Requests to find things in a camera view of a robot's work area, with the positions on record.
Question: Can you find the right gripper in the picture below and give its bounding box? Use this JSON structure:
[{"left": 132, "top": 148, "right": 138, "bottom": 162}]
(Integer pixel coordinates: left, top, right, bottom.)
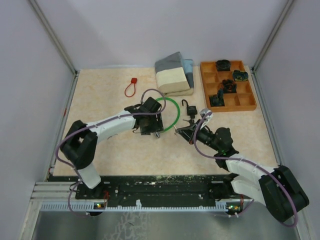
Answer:
[{"left": 176, "top": 118, "right": 221, "bottom": 152}]

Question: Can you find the black Kaijing padlock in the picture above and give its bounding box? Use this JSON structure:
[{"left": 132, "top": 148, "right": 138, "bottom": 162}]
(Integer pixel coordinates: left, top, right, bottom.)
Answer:
[{"left": 181, "top": 99, "right": 198, "bottom": 119}]

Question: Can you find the green cable lock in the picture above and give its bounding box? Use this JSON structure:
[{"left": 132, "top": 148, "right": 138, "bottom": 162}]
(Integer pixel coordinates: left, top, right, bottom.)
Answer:
[{"left": 156, "top": 97, "right": 181, "bottom": 133}]

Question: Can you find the red cable seal lock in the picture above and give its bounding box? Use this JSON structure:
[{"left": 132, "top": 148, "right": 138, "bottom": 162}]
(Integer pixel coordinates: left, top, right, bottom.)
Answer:
[{"left": 124, "top": 77, "right": 138, "bottom": 98}]

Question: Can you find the black-headed key bunch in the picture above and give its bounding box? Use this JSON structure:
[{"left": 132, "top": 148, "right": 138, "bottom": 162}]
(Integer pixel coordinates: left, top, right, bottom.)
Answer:
[{"left": 183, "top": 115, "right": 195, "bottom": 125}]

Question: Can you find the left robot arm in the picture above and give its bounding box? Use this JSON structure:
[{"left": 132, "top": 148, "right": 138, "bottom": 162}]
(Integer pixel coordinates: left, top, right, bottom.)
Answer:
[{"left": 58, "top": 97, "right": 164, "bottom": 199}]

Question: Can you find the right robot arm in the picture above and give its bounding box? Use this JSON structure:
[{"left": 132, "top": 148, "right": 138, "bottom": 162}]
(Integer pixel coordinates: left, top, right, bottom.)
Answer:
[{"left": 175, "top": 122, "right": 310, "bottom": 223}]

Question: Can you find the dark rolled item lower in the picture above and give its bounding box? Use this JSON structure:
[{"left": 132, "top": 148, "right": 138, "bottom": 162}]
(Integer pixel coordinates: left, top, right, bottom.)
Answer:
[{"left": 209, "top": 89, "right": 225, "bottom": 107}]

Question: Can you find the dark rolled item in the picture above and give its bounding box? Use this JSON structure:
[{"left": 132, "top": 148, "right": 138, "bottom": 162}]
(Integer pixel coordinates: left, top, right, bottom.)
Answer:
[
  {"left": 222, "top": 79, "right": 237, "bottom": 94},
  {"left": 232, "top": 70, "right": 249, "bottom": 82},
  {"left": 215, "top": 59, "right": 231, "bottom": 72},
  {"left": 209, "top": 89, "right": 225, "bottom": 107}
]

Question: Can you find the folded grey beige cloth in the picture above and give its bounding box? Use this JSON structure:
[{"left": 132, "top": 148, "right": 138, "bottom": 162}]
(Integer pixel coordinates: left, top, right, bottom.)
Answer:
[{"left": 154, "top": 51, "right": 195, "bottom": 96}]

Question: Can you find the dark rolled item middle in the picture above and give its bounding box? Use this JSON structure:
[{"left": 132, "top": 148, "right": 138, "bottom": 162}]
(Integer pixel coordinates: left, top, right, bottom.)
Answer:
[{"left": 222, "top": 79, "right": 237, "bottom": 94}]

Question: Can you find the wooden compartment tray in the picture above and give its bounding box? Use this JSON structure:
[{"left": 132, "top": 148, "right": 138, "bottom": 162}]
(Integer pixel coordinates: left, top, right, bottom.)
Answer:
[{"left": 200, "top": 59, "right": 257, "bottom": 113}]

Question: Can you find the dark rolled item top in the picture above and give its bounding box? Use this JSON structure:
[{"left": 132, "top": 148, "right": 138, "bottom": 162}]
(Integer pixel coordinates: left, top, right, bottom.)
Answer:
[{"left": 215, "top": 59, "right": 231, "bottom": 72}]

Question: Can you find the dark rolled item right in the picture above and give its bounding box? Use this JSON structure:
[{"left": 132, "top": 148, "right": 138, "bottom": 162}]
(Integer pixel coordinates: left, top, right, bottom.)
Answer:
[{"left": 232, "top": 70, "right": 249, "bottom": 82}]

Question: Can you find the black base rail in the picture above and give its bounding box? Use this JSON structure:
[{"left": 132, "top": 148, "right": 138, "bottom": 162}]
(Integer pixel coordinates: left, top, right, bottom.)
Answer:
[{"left": 75, "top": 174, "right": 241, "bottom": 208}]

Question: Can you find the aluminium frame post right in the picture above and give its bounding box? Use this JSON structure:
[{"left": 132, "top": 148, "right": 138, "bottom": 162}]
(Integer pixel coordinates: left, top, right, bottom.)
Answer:
[{"left": 251, "top": 0, "right": 296, "bottom": 73}]

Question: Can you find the aluminium frame post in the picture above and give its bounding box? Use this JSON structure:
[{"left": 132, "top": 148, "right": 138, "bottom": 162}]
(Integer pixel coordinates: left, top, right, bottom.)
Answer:
[
  {"left": 251, "top": 0, "right": 296, "bottom": 73},
  {"left": 27, "top": 0, "right": 78, "bottom": 75}
]

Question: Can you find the aluminium frame post left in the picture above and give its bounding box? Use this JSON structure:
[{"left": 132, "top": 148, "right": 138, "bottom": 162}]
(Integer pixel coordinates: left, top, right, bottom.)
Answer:
[{"left": 27, "top": 0, "right": 78, "bottom": 75}]

